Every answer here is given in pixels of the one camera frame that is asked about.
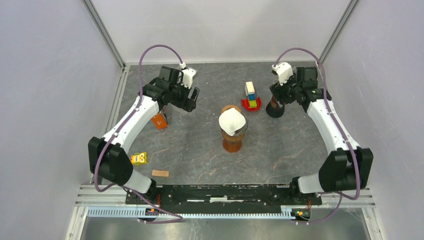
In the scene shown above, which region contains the orange coffee filter box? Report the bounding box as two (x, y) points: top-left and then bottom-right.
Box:
(151, 111), (169, 130)

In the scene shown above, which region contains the dark red cup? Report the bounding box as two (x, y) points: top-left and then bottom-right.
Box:
(265, 96), (285, 119)

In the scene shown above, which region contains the white paper coffee filter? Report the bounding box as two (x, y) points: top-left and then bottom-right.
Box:
(218, 107), (247, 136)

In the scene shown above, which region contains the amber glass carafe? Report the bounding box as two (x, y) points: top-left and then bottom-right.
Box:
(221, 130), (245, 153)

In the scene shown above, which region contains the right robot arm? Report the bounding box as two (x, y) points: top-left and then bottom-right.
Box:
(266, 62), (374, 204)

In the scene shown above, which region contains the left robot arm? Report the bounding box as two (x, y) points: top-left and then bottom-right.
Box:
(88, 66), (200, 204)

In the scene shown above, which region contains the stacked toy brick tower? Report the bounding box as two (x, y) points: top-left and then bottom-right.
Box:
(245, 81), (256, 100)

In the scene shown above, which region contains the red plastic lid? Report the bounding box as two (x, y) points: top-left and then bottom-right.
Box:
(241, 97), (262, 112)

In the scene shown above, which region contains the yellow green toy block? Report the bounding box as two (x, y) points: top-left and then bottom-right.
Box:
(130, 152), (148, 166)

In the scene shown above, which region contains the small wooden block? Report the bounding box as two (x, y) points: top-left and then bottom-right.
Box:
(151, 169), (170, 178)

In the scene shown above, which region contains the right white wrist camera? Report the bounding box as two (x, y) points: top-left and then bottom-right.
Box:
(271, 62), (294, 86)

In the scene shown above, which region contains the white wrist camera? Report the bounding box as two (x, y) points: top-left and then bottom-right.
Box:
(271, 62), (294, 86)
(179, 62), (198, 89)

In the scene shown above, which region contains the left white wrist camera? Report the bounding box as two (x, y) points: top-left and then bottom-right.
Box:
(179, 62), (198, 89)

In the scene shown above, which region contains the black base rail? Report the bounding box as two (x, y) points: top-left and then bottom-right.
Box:
(143, 184), (322, 215)

